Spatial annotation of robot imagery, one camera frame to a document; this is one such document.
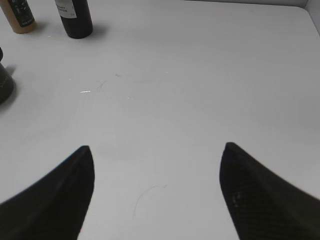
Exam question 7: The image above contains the black mug white inside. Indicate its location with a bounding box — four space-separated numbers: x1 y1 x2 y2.
0 63 15 104

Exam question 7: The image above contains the dark red wine bottle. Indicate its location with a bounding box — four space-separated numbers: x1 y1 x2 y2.
55 0 93 39

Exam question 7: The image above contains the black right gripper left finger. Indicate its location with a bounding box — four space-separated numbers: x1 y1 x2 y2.
0 145 95 240

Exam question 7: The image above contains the orange juice bottle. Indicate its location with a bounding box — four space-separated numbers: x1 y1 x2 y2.
0 0 36 34

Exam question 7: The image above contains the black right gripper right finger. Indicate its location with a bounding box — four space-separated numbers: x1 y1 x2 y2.
219 142 320 240

